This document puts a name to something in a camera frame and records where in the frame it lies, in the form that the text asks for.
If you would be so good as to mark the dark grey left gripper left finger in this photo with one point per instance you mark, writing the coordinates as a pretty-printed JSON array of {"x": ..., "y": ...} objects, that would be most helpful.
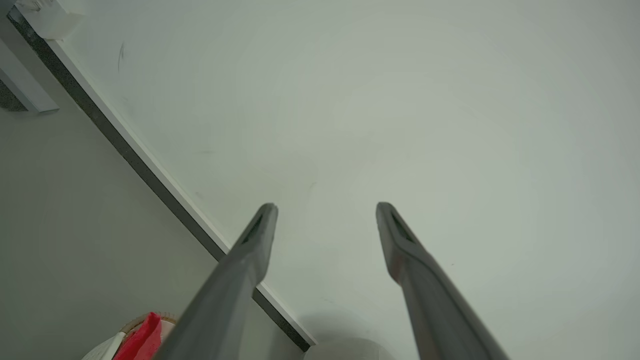
[{"x": 225, "y": 295}]

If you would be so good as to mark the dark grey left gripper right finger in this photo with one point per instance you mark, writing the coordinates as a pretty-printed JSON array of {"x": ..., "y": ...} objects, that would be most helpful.
[{"x": 435, "y": 310}]

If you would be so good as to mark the red and white sports jersey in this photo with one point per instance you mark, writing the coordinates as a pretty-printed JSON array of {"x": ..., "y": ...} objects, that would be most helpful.
[{"x": 142, "y": 340}]

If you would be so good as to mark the red cloth item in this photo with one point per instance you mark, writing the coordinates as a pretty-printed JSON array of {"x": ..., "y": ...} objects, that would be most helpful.
[{"x": 167, "y": 322}]

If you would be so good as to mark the white rounded object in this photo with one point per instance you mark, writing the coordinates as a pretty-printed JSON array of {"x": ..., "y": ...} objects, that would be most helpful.
[{"x": 347, "y": 350}]

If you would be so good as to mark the dark baseboard with white trim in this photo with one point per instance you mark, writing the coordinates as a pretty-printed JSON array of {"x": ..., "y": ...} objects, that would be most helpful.
[{"x": 135, "y": 156}]

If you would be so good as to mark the white box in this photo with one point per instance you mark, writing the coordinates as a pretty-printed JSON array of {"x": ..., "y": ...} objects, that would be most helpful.
[{"x": 50, "y": 20}]

